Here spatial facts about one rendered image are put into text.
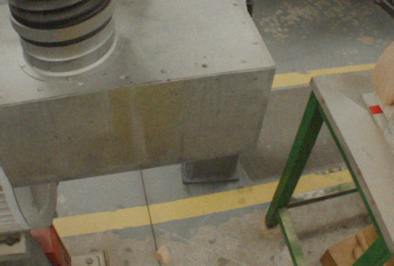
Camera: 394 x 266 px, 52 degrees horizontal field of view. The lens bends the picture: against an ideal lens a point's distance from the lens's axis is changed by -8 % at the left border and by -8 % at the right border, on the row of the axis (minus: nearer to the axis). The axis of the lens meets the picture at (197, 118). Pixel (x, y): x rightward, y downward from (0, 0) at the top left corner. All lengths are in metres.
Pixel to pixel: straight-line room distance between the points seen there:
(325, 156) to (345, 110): 1.09
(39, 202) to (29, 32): 0.32
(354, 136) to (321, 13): 2.14
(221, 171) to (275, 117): 0.52
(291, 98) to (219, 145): 2.06
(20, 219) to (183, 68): 0.36
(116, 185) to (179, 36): 1.72
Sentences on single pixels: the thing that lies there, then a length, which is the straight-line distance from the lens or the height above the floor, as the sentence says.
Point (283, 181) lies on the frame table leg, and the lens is 1.72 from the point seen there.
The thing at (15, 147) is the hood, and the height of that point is 1.46.
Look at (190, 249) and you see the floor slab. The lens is 1.97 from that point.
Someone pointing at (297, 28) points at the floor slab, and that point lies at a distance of 3.07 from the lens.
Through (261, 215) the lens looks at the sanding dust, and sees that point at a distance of 2.08.
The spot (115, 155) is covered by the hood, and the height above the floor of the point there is 1.42.
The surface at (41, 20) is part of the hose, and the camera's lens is 0.39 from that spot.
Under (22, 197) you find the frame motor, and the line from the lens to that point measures 0.63.
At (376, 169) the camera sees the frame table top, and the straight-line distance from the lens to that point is 1.18.
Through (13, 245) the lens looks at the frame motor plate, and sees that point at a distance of 0.81.
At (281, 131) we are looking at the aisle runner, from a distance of 2.38.
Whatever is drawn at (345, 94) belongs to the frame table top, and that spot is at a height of 0.93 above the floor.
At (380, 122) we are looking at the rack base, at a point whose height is 0.94.
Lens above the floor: 1.82
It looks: 50 degrees down
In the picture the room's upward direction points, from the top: 4 degrees clockwise
